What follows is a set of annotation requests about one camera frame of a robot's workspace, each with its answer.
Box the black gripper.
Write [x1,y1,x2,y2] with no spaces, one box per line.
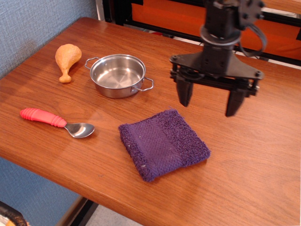
[170,45,264,117]

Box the small stainless steel pot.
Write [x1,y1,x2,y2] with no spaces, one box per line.
[85,54,154,99]

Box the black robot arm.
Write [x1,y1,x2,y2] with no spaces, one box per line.
[170,0,267,117]

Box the purple terry cloth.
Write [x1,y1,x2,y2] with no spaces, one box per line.
[119,109,211,182]

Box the toy chicken drumstick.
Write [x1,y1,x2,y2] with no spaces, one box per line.
[55,44,82,83]

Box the orange panel with black frame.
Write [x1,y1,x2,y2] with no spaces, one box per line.
[102,0,301,66]

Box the red handled metal spoon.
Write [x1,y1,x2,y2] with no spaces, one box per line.
[20,108,95,138]

